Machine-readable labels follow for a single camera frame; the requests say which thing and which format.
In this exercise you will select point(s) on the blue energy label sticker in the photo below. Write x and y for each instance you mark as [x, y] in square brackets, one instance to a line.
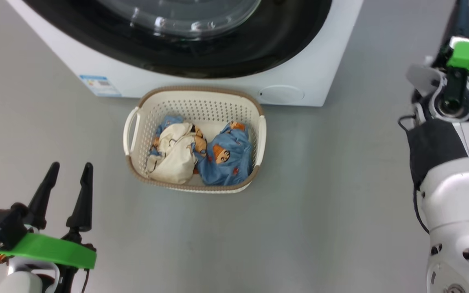
[101, 84]

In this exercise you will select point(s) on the round white filter cover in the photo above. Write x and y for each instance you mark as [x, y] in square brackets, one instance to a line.
[281, 93]

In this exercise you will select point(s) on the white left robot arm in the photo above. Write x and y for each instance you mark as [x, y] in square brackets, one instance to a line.
[23, 280]

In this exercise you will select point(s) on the black glass washing machine door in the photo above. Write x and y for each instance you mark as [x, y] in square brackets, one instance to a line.
[283, 36]

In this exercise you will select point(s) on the cream perforated laundry basket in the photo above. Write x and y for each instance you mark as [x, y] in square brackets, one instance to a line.
[202, 101]

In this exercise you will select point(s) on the white front-load washing machine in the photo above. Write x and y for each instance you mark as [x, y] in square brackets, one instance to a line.
[320, 49]

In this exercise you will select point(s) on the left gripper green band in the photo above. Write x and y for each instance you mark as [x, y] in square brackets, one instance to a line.
[51, 249]

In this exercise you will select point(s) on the cream cartoon print garment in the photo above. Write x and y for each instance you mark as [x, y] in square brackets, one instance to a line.
[173, 158]

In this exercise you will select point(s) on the blue cartoon print garment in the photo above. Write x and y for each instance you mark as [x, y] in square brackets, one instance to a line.
[226, 167]

